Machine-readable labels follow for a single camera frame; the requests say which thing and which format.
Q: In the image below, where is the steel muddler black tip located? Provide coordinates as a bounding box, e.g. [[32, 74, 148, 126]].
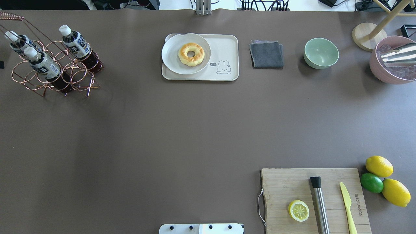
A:
[[310, 176, 330, 234]]

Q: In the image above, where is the green bowl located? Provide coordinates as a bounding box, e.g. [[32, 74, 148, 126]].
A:
[[303, 38, 339, 69]]

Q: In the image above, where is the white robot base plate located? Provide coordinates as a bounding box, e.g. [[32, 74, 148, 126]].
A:
[[159, 223, 245, 234]]

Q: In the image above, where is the aluminium frame post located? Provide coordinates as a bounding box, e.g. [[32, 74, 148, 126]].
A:
[[196, 0, 212, 15]]

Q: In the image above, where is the tea bottle front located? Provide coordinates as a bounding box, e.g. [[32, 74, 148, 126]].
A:
[[24, 47, 73, 92]]

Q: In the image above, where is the green lime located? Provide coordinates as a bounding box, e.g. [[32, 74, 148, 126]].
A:
[[360, 172, 384, 193]]

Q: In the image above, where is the copper wire bottle rack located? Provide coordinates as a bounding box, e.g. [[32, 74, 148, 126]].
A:
[[1, 11, 104, 97]]

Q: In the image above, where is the metal ice scoop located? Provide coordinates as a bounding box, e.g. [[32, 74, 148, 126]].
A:
[[380, 43, 416, 67]]

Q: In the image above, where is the half lemon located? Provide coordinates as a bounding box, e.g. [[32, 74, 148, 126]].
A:
[[288, 200, 309, 222]]

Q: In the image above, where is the tea bottle right of rack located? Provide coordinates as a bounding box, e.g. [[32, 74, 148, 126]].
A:
[[59, 25, 103, 73]]

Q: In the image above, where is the grey folded cloth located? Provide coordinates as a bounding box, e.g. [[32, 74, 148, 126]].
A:
[[249, 40, 284, 68]]

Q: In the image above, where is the tea bottle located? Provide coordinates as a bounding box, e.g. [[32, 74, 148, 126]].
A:
[[4, 31, 42, 60], [59, 25, 103, 73], [24, 47, 73, 92]]

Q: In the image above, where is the whole lemon lower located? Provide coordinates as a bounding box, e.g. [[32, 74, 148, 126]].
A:
[[382, 179, 411, 207]]

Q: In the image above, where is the yellow plastic knife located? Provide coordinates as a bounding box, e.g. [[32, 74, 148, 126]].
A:
[[339, 182, 358, 234]]

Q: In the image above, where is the bamboo cutting board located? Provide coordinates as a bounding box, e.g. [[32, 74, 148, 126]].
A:
[[261, 168, 372, 234]]

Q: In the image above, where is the pink ice bowl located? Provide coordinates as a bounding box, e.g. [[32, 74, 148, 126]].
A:
[[370, 36, 415, 85]]

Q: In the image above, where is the tea bottle far left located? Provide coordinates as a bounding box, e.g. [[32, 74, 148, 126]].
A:
[[4, 31, 42, 60]]

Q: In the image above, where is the beige rabbit tray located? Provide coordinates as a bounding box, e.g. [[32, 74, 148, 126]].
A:
[[162, 33, 239, 81]]

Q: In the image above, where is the glazed donut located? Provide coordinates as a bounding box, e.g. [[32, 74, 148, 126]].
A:
[[178, 43, 205, 67]]

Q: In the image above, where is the whole lemon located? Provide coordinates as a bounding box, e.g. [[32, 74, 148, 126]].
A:
[[382, 179, 411, 207], [365, 155, 394, 177]]

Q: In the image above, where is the whole lemon upper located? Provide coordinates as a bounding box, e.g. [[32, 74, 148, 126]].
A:
[[365, 155, 394, 177]]

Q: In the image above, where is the white round plate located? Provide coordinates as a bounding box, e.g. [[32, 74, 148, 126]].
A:
[[162, 33, 211, 74]]

